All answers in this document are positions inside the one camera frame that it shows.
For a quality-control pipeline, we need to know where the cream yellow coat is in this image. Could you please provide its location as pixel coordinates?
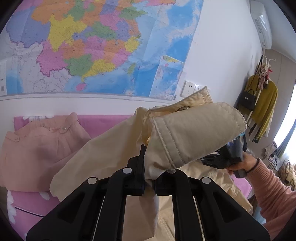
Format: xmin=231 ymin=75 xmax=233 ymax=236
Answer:
xmin=50 ymin=88 xmax=253 ymax=240

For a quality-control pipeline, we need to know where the pink sleeved right forearm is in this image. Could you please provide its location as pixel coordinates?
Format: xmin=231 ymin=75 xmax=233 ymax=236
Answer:
xmin=247 ymin=159 xmax=295 ymax=240

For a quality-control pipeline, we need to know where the person right hand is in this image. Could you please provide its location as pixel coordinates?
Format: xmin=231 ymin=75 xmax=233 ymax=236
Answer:
xmin=226 ymin=152 xmax=260 ymax=175

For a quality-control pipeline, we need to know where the pink floral bed sheet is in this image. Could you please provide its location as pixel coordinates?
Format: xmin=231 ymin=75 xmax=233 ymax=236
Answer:
xmin=5 ymin=114 xmax=254 ymax=241

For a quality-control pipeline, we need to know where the black handbag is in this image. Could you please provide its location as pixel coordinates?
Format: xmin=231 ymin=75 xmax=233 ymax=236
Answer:
xmin=238 ymin=89 xmax=257 ymax=111

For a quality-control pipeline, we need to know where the wicker basket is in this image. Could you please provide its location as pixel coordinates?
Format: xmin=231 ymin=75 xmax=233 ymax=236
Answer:
xmin=277 ymin=160 xmax=295 ymax=190

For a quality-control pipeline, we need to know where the mustard yellow hanging sweater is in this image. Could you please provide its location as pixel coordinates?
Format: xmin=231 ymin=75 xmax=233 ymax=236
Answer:
xmin=238 ymin=75 xmax=278 ymax=143

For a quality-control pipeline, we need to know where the pink folded garment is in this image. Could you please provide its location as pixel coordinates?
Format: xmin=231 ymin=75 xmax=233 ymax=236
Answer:
xmin=1 ymin=113 xmax=91 ymax=192

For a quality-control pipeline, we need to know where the plush toy on rack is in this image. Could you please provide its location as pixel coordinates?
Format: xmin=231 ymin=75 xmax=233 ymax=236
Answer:
xmin=258 ymin=66 xmax=270 ymax=90

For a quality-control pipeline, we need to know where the white coat rack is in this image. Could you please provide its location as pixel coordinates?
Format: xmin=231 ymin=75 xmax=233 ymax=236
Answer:
xmin=246 ymin=55 xmax=276 ymax=125

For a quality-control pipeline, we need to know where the white air conditioner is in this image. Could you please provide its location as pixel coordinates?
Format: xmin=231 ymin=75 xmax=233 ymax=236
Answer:
xmin=249 ymin=1 xmax=273 ymax=50

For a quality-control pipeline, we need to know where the middle white wall socket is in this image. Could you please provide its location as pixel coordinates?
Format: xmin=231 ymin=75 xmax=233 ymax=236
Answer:
xmin=195 ymin=84 xmax=204 ymax=92

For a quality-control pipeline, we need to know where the white wall socket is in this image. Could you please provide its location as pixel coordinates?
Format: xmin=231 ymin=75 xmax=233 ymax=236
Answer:
xmin=195 ymin=84 xmax=204 ymax=92
xmin=180 ymin=81 xmax=196 ymax=97

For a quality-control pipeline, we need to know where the left white wall socket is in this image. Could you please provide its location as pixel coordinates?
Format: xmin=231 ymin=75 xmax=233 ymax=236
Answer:
xmin=180 ymin=81 xmax=196 ymax=97

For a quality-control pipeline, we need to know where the colourful wall map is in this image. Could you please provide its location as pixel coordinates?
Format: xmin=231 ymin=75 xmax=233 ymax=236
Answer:
xmin=1 ymin=0 xmax=203 ymax=100

